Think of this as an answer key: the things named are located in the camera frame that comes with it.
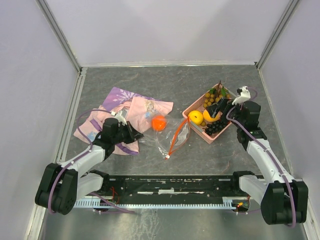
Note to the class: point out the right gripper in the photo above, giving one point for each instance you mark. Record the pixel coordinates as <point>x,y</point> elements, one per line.
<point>223,106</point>

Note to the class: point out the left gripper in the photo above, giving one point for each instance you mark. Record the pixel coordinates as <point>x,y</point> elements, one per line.
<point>133,135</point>

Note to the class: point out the fake peach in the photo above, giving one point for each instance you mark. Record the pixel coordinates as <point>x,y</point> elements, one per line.
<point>211,119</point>

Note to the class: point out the fake brown longan bunch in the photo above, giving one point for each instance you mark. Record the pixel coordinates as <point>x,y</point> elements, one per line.
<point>215,94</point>

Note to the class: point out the fake dark grape bunch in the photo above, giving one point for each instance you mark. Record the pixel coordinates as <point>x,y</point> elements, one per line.
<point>214,127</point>

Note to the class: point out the fake yellow lemon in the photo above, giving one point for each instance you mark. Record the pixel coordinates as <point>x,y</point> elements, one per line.
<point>196,117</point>

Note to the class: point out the clear zip top bag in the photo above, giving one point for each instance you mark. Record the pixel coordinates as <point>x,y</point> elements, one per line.
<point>171,139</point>

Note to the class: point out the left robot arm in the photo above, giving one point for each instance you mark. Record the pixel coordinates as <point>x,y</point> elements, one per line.
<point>63,184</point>

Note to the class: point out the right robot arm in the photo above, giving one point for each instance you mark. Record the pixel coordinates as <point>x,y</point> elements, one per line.
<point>282,198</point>

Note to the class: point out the fake orange persimmon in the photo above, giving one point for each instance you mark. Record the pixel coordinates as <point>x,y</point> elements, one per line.
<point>158,123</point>

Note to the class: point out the pink plastic basket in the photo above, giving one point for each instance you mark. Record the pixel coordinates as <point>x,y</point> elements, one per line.
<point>198,105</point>

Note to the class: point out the pink purple printed cloth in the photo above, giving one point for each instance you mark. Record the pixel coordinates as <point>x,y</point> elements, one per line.
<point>126,106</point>

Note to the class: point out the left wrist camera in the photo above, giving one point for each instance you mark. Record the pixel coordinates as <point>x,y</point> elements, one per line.
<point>120,116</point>

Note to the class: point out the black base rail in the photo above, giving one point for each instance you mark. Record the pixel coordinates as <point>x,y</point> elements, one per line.
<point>170,188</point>

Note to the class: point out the light blue cable duct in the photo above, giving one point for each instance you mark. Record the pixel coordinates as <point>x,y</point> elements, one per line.
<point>92,202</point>

